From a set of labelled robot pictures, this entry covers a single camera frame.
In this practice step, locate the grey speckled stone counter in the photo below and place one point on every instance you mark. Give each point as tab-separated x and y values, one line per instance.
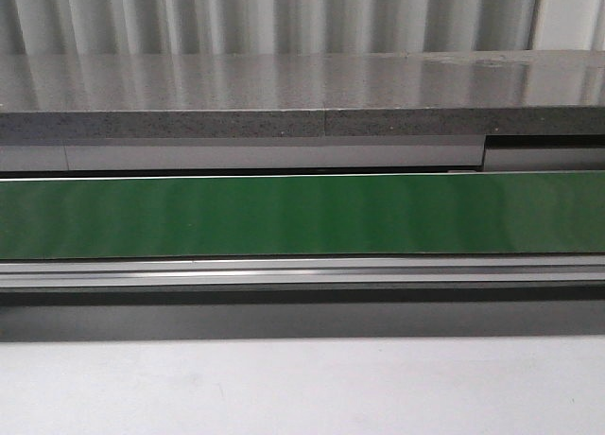
152	97

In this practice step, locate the green conveyor belt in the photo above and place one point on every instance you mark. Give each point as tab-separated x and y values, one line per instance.
455	213

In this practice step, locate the grey cabinet panel under counter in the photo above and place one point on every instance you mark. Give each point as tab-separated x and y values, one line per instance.
443	152

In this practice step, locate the grey corrugated curtain backdrop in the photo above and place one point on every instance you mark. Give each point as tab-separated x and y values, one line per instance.
297	26

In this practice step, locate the aluminium conveyor front rail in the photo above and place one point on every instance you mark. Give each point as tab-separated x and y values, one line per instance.
409	272

